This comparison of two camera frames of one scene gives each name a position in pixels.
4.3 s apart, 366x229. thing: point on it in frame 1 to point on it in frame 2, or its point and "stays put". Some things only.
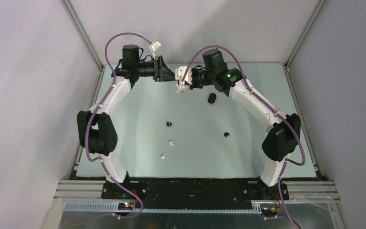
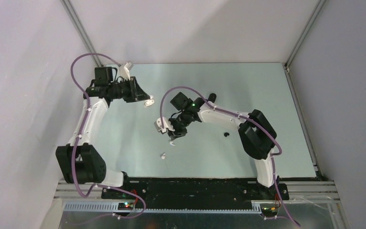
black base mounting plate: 194,193 stays put
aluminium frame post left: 73,15 stays put
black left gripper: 162,73 to 136,93
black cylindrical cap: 211,98 stays put
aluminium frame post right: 287,66 stays put
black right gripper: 194,85 to 177,132
